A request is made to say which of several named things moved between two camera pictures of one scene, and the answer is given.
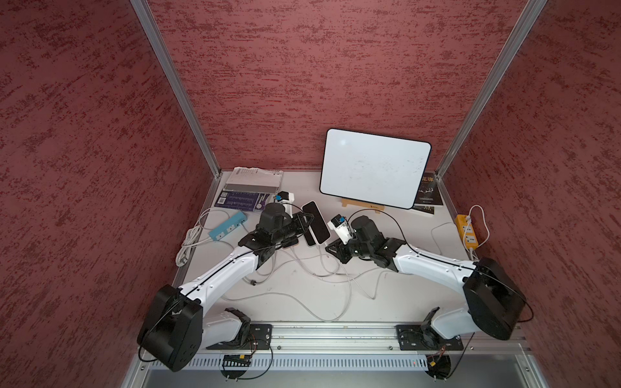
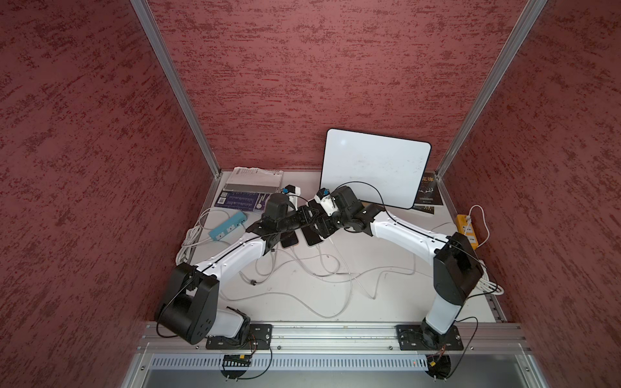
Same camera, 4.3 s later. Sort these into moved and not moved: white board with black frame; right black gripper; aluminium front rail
Moved: right black gripper
Not moved: aluminium front rail; white board with black frame
